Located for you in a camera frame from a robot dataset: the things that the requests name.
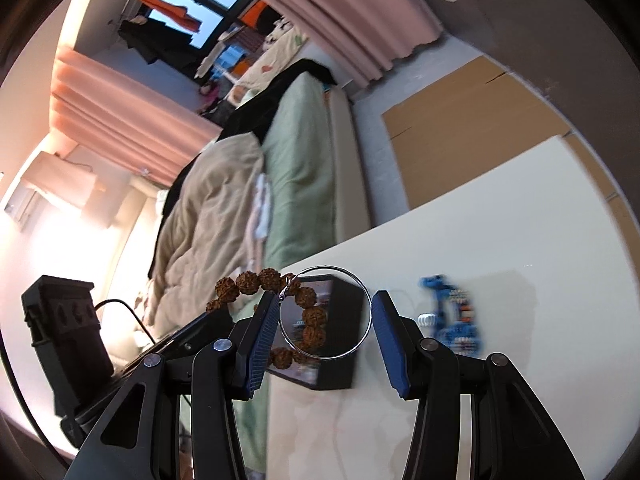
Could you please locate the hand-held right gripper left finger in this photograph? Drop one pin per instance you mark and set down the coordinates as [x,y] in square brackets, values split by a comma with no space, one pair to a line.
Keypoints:
[260,350]

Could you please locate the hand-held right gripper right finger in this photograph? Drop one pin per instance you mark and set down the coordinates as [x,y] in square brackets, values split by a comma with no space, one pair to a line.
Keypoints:
[395,345]

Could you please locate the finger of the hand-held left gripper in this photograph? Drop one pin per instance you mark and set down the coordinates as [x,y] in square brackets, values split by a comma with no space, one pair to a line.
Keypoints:
[192,332]

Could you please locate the silver hoop earring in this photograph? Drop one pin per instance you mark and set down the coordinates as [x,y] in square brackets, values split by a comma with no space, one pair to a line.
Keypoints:
[367,325]

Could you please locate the pile of beaded jewelry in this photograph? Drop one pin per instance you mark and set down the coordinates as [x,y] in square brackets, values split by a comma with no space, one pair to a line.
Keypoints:
[450,320]

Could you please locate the black gift box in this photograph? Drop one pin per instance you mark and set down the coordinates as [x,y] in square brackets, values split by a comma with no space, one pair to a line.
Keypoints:
[345,305]

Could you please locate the beige blanket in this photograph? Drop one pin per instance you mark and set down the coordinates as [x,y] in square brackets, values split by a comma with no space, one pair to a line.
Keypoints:
[210,220]

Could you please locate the pink and white cloth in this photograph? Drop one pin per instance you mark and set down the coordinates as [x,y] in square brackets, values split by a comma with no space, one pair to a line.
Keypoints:
[260,210]

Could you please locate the bed with green sheet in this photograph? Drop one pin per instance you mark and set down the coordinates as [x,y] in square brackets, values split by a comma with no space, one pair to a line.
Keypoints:
[300,160]

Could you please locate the black cloth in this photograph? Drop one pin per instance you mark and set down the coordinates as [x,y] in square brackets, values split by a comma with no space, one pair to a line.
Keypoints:
[250,110]

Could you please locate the pink curtain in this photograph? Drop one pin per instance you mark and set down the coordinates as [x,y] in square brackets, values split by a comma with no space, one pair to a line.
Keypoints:
[125,110]
[350,15]

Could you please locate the flat brown cardboard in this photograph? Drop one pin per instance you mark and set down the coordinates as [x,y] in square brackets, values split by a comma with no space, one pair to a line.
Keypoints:
[475,125]

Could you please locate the printed bedding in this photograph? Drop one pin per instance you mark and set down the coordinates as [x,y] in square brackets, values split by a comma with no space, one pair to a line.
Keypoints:
[272,55]

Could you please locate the black hanging garment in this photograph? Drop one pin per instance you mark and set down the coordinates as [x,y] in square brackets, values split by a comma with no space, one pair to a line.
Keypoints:
[155,42]

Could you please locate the orange hanging garment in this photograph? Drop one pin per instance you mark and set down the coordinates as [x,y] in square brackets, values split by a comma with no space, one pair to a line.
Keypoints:
[172,10]

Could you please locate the white wall air conditioner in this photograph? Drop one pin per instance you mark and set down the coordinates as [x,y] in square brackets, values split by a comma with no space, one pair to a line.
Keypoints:
[55,185]

